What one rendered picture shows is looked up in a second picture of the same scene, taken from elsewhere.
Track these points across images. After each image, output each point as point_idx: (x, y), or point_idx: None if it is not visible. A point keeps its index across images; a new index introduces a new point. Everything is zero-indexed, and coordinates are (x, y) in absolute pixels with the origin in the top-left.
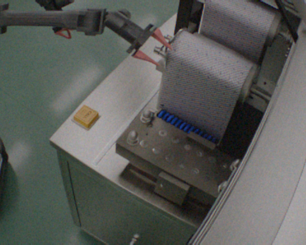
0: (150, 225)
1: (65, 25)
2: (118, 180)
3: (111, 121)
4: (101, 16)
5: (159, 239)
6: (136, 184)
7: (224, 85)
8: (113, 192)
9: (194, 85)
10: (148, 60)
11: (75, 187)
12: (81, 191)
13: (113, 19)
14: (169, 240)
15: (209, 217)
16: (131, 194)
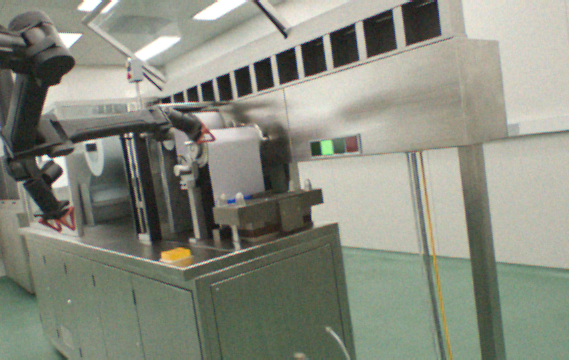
0: (304, 285)
1: (144, 120)
2: (261, 243)
3: (193, 250)
4: (162, 111)
5: (318, 307)
6: (269, 239)
7: (247, 139)
8: (264, 269)
9: (230, 156)
10: (211, 133)
11: (225, 343)
12: (232, 339)
13: (173, 110)
14: (324, 291)
15: (353, 81)
16: (278, 245)
